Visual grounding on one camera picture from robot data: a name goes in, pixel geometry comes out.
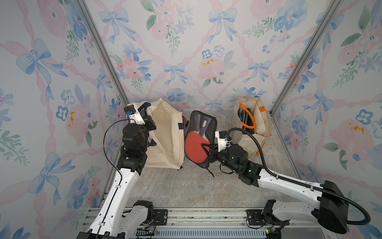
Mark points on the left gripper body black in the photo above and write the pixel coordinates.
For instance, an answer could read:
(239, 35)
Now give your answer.
(148, 126)

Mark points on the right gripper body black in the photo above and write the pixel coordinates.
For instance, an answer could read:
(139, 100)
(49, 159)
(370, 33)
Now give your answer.
(213, 150)

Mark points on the cream canvas bag navy handles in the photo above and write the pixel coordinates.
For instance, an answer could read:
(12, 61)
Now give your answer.
(167, 143)

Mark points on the cream canvas bag orange handles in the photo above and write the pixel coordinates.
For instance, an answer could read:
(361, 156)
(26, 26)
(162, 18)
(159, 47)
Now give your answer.
(262, 129)

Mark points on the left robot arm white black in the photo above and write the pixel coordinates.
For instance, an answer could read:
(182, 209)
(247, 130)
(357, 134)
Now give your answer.
(110, 223)

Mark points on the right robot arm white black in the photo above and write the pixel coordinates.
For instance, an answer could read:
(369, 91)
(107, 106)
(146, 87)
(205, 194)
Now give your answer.
(323, 203)

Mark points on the dark items in orange bag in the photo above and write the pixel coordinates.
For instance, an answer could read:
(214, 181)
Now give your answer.
(247, 120)

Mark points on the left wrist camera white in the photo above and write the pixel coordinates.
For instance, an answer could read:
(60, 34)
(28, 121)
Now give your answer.
(133, 114)

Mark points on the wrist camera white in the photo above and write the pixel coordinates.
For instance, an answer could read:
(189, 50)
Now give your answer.
(133, 114)
(223, 140)

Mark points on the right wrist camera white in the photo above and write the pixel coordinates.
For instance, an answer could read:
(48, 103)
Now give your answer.
(223, 140)

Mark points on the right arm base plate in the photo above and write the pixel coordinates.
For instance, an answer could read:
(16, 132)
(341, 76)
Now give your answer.
(255, 218)

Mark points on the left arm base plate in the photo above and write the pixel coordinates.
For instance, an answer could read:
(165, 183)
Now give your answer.
(157, 217)

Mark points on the aluminium front rail frame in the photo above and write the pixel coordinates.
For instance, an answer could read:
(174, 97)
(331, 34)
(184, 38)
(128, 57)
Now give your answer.
(226, 223)

